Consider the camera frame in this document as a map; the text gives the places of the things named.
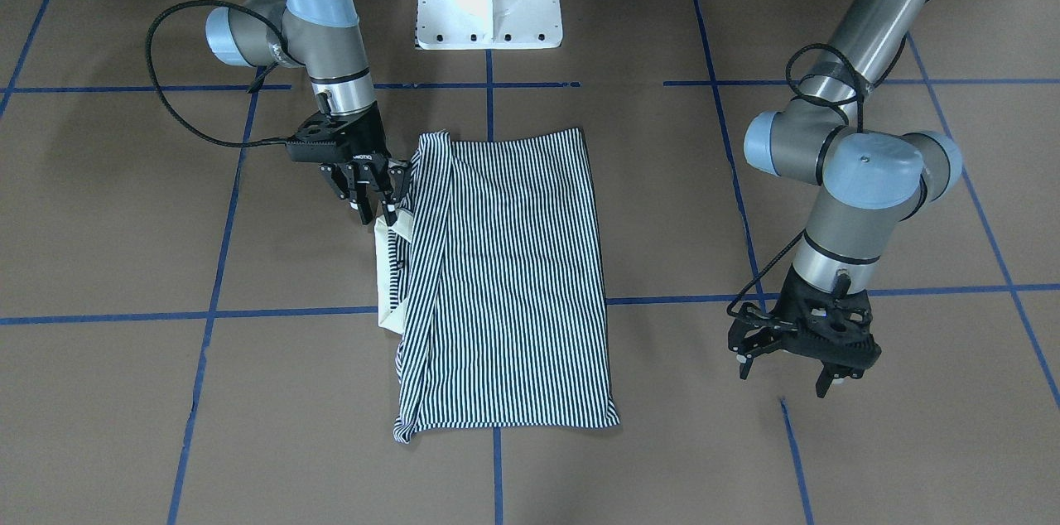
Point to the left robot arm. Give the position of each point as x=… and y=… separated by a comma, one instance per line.
x=868, y=183

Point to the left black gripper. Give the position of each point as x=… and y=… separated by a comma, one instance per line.
x=796, y=287

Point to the striped polo shirt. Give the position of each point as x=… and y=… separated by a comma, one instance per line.
x=491, y=275

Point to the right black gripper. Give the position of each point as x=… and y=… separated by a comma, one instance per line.
x=367, y=136

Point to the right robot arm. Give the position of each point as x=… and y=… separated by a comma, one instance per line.
x=322, y=37

